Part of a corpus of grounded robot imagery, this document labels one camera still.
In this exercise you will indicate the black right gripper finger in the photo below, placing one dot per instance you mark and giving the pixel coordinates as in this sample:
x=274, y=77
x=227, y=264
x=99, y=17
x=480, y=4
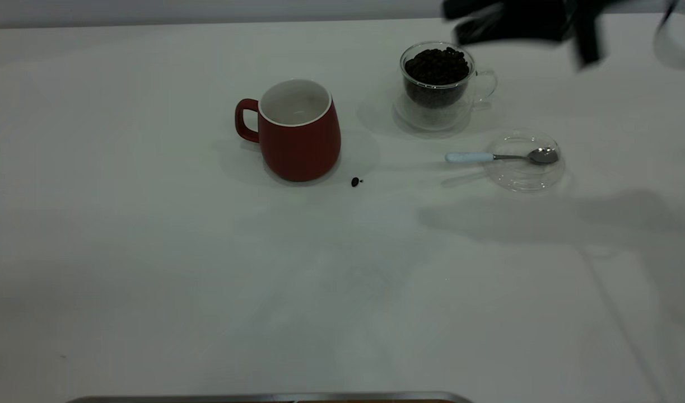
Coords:
x=516, y=25
x=471, y=5

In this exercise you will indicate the clear glass saucer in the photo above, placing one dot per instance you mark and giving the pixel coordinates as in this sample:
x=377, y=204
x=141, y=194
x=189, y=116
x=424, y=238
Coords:
x=432, y=123

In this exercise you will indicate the coffee beans pile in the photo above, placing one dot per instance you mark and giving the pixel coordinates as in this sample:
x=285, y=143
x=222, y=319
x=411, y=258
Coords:
x=436, y=70

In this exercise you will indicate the red ceramic mug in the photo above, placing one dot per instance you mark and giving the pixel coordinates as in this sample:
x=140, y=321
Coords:
x=300, y=143

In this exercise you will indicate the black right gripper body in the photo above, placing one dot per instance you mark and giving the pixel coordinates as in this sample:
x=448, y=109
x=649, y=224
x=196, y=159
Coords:
x=588, y=28

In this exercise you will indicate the grey metal edge strip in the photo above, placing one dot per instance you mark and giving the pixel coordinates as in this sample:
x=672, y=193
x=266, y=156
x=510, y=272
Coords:
x=264, y=398

